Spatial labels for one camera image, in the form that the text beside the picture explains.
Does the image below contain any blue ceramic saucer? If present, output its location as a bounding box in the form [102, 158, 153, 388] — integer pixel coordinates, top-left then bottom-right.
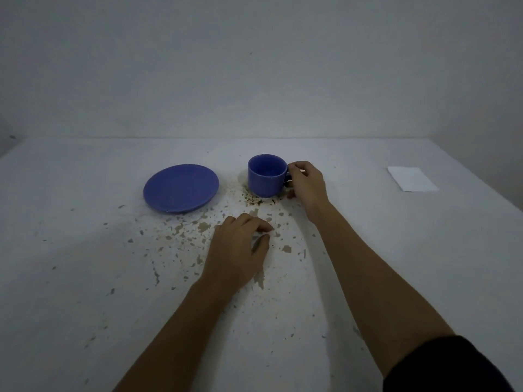
[143, 163, 220, 213]

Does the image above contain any black sleeve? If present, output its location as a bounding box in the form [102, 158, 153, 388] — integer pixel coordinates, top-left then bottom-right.
[382, 335, 515, 392]

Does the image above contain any white paper napkin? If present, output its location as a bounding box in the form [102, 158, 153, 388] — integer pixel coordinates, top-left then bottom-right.
[387, 166, 440, 193]

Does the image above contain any person's right hand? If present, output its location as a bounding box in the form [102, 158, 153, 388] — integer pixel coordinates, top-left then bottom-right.
[284, 161, 332, 224]

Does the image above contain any blue ceramic cup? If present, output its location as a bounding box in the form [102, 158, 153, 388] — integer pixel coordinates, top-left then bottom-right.
[248, 154, 293, 198]

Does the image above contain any person's left forearm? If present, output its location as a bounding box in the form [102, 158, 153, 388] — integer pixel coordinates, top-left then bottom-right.
[111, 281, 231, 392]

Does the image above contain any person's left hand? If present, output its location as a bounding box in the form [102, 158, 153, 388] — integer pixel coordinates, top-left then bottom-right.
[197, 213, 274, 299]

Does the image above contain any person's right forearm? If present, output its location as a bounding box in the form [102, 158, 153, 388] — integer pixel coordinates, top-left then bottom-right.
[311, 203, 456, 378]

